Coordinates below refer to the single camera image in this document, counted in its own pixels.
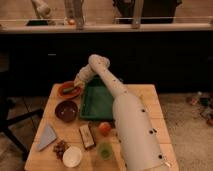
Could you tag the yellow-white gripper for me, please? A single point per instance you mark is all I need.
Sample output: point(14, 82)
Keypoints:
point(78, 82)

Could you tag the green pepper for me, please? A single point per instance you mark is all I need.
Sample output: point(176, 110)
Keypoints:
point(69, 89)

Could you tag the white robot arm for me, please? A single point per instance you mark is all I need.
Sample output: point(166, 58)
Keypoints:
point(139, 145)

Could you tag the green plastic tray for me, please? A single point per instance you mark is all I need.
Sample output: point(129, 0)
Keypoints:
point(96, 102)

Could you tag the orange plate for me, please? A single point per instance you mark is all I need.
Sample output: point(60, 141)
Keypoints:
point(70, 95)

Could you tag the dark red bowl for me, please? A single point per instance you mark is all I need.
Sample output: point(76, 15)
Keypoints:
point(66, 111)

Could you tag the wooden table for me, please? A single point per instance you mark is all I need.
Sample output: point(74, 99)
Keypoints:
point(46, 159)

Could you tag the orange peach fruit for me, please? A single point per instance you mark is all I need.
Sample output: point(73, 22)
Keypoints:
point(104, 128)

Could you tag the brown rectangular box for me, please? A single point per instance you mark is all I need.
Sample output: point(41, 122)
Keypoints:
point(87, 137)

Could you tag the blue triangular cloth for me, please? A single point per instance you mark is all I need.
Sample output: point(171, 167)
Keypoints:
point(48, 136)

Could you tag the green cup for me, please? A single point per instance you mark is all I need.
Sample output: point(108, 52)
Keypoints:
point(104, 150)

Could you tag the dark counter cabinet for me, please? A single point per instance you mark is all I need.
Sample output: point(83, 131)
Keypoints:
point(172, 60)

